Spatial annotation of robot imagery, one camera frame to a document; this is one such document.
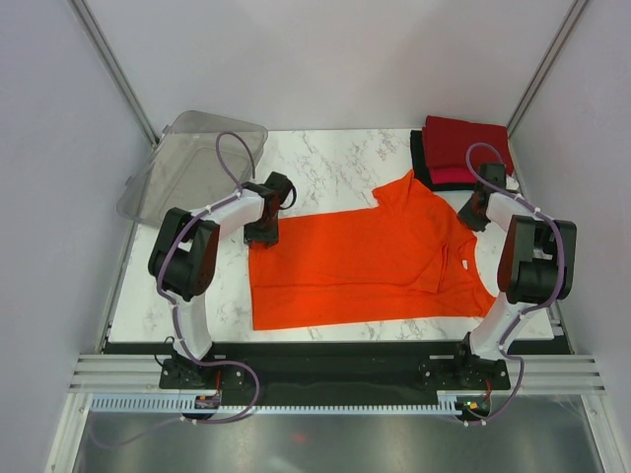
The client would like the orange t shirt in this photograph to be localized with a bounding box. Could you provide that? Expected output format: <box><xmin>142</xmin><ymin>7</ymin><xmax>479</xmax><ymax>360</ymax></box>
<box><xmin>248</xmin><ymin>172</ymin><xmax>496</xmax><ymax>331</ymax></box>

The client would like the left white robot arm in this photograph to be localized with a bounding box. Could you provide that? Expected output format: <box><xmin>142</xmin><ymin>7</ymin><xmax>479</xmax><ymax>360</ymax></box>
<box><xmin>148</xmin><ymin>172</ymin><xmax>297</xmax><ymax>387</ymax></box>

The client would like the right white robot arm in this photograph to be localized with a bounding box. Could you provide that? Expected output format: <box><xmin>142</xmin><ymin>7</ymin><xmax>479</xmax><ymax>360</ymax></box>
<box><xmin>451</xmin><ymin>164</ymin><xmax>578</xmax><ymax>388</ymax></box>

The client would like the pink folded shirt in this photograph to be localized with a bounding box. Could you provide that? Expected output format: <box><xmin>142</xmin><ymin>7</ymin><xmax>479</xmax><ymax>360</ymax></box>
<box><xmin>429</xmin><ymin>167</ymin><xmax>477</xmax><ymax>185</ymax></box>

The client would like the black folded shirt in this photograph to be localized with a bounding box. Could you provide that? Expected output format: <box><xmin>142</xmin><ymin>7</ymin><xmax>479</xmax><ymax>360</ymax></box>
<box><xmin>410</xmin><ymin>130</ymin><xmax>477</xmax><ymax>192</ymax></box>

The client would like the dark red folded shirt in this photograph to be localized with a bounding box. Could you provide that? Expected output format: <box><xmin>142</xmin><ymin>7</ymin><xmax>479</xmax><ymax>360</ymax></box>
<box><xmin>422</xmin><ymin>115</ymin><xmax>515</xmax><ymax>175</ymax></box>

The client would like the clear plastic bin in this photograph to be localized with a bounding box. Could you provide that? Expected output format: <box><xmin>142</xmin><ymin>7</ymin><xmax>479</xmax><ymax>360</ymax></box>
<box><xmin>116</xmin><ymin>110</ymin><xmax>268</xmax><ymax>229</ymax></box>

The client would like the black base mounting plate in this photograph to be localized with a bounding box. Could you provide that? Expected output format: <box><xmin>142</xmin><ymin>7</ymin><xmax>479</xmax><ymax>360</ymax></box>
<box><xmin>160</xmin><ymin>341</ymin><xmax>511</xmax><ymax>404</ymax></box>

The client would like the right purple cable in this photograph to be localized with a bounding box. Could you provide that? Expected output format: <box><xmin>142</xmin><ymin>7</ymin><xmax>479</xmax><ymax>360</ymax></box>
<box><xmin>443</xmin><ymin>142</ymin><xmax>568</xmax><ymax>429</ymax></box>

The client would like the purple cable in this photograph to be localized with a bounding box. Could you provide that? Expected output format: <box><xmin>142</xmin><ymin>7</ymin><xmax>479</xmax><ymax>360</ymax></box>
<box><xmin>88</xmin><ymin>130</ymin><xmax>262</xmax><ymax>449</ymax></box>
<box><xmin>443</xmin><ymin>142</ymin><xmax>568</xmax><ymax>429</ymax></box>

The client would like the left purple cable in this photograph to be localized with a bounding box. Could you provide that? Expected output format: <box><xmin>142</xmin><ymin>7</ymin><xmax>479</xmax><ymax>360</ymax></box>
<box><xmin>88</xmin><ymin>130</ymin><xmax>262</xmax><ymax>449</ymax></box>

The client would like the white slotted cable duct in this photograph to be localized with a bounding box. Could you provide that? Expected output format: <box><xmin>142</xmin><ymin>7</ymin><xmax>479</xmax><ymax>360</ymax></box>
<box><xmin>89</xmin><ymin>391</ymin><xmax>481</xmax><ymax>416</ymax></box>

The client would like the left aluminium rail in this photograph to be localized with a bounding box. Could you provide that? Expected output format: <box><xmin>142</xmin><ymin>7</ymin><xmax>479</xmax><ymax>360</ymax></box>
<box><xmin>67</xmin><ymin>353</ymin><xmax>169</xmax><ymax>393</ymax></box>

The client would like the right aluminium frame post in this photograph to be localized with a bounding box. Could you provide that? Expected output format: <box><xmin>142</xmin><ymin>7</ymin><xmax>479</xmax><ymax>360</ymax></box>
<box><xmin>507</xmin><ymin>0</ymin><xmax>591</xmax><ymax>137</ymax></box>

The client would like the aluminium frame post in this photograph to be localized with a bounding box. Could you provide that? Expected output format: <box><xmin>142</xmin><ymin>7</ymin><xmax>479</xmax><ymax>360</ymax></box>
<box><xmin>68</xmin><ymin>0</ymin><xmax>160</xmax><ymax>148</ymax></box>
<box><xmin>507</xmin><ymin>0</ymin><xmax>591</xmax><ymax>137</ymax></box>

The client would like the left aluminium frame post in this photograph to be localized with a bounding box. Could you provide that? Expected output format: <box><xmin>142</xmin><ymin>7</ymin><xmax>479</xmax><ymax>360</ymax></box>
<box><xmin>68</xmin><ymin>0</ymin><xmax>160</xmax><ymax>148</ymax></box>

